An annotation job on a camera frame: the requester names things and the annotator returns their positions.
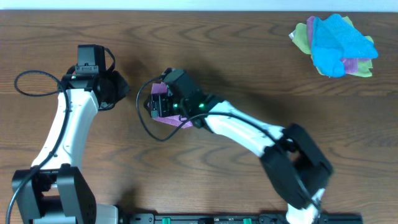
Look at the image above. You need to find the green microfiber cloth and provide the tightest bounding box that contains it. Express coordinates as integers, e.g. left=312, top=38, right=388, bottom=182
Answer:
left=291, top=16, right=374, bottom=78

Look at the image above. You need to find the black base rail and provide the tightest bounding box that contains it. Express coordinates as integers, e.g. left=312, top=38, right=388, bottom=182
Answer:
left=118, top=213, right=363, bottom=224

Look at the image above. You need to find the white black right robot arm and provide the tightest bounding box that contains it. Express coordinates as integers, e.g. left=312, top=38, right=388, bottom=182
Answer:
left=144, top=93, right=333, bottom=223

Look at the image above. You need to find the purple microfiber cloth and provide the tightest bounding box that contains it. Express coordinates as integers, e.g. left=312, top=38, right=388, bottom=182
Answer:
left=151, top=83, right=186, bottom=127

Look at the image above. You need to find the blue microfiber cloth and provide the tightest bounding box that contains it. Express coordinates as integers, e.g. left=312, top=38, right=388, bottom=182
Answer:
left=311, top=14, right=379, bottom=78

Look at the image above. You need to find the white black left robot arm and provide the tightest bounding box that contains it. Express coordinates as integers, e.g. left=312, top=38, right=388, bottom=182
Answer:
left=5, top=71, right=129, bottom=223

